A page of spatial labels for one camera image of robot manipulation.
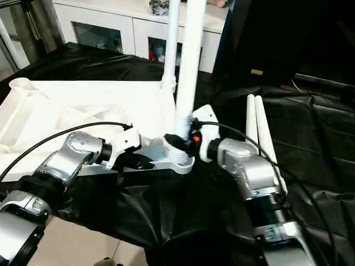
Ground white plastic table leg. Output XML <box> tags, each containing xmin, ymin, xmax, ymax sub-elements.
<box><xmin>162</xmin><ymin>0</ymin><xmax>181</xmax><ymax>94</ymax></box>
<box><xmin>254</xmin><ymin>95</ymin><xmax>288</xmax><ymax>192</ymax></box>
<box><xmin>245</xmin><ymin>94</ymin><xmax>260</xmax><ymax>156</ymax></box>
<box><xmin>172</xmin><ymin>0</ymin><xmax>208</xmax><ymax>167</ymax></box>

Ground white plastic table top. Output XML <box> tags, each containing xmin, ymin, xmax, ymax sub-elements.
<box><xmin>0</xmin><ymin>77</ymin><xmax>195</xmax><ymax>183</ymax></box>

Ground black mat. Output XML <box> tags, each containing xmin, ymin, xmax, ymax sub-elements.
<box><xmin>0</xmin><ymin>41</ymin><xmax>355</xmax><ymax>266</ymax></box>

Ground shiny object on cabinet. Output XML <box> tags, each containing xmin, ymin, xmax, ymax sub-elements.
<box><xmin>149</xmin><ymin>0</ymin><xmax>170</xmax><ymax>16</ymax></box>

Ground white cabinet with glass doors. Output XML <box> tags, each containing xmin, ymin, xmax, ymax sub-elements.
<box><xmin>52</xmin><ymin>0</ymin><xmax>231</xmax><ymax>74</ymax></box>

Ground black backdrop cloth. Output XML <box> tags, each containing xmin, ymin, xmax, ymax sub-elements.
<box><xmin>213</xmin><ymin>0</ymin><xmax>355</xmax><ymax>89</ymax></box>

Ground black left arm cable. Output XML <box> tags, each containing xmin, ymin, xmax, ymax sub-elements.
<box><xmin>0</xmin><ymin>121</ymin><xmax>133</xmax><ymax>181</ymax></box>

